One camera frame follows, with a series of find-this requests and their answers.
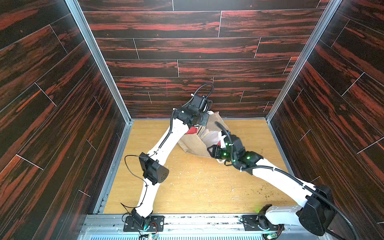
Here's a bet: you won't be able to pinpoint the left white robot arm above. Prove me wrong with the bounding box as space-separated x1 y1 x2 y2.
132 94 213 221

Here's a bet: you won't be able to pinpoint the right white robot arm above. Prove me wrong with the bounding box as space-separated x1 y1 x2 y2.
207 135 336 236

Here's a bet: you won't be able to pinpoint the fans inside tote bag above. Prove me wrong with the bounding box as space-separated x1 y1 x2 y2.
197 126 209 139

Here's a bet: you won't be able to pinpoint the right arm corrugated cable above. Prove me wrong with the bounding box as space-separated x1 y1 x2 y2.
214 121 361 240

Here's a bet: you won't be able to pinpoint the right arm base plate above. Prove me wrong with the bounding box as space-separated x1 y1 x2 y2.
239 215 285 232

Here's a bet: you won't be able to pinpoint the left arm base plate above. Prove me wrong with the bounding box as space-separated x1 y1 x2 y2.
123 215 165 233

